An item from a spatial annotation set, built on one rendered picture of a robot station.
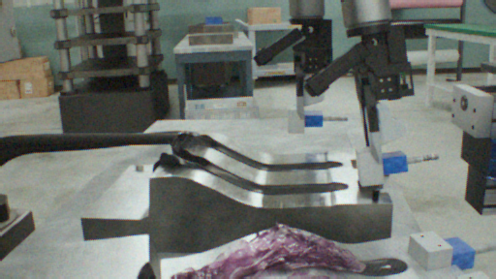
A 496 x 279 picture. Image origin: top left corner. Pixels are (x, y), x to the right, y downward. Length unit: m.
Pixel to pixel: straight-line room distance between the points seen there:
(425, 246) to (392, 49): 0.30
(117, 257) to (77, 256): 0.05
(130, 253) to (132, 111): 4.06
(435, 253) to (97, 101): 4.22
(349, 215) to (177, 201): 0.26
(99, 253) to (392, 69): 0.49
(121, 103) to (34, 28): 3.25
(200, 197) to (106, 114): 3.96
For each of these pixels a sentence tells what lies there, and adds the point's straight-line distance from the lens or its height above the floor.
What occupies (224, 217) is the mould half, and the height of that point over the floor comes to 0.87.
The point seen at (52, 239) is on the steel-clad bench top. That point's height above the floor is 0.80.
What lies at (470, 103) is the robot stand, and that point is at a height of 0.97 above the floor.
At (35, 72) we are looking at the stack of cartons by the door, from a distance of 7.23.
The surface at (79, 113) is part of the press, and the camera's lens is 4.73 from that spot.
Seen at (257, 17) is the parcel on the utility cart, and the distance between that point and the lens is 6.51.
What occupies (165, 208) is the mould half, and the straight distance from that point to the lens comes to 0.76.
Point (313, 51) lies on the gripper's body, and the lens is 1.00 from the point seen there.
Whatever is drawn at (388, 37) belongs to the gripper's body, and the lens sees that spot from 0.76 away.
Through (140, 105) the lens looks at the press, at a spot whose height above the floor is 0.27.
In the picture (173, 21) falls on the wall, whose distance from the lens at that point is 7.11.
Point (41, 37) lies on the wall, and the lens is 7.56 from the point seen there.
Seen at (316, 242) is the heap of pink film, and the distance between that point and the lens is 0.58.
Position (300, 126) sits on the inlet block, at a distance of 1.04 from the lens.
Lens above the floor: 1.19
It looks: 16 degrees down
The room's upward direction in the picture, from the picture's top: 2 degrees counter-clockwise
